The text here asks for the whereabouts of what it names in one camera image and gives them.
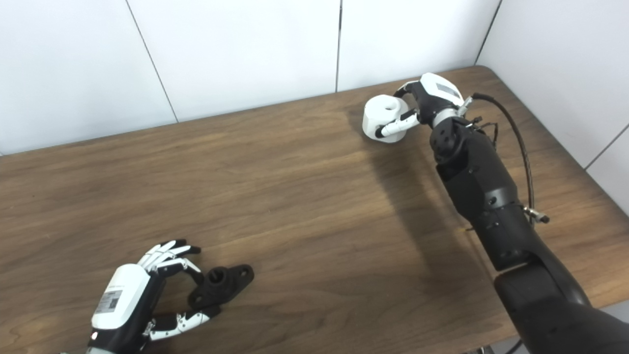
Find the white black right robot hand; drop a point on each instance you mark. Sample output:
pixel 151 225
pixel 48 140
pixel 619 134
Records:
pixel 435 96

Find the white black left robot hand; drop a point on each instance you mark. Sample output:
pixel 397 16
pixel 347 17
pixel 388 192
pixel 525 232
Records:
pixel 123 300

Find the round white piece with holes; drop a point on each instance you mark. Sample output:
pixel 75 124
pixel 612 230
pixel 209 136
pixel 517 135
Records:
pixel 381 115

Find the black flanged holder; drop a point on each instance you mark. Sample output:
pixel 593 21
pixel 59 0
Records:
pixel 221 285

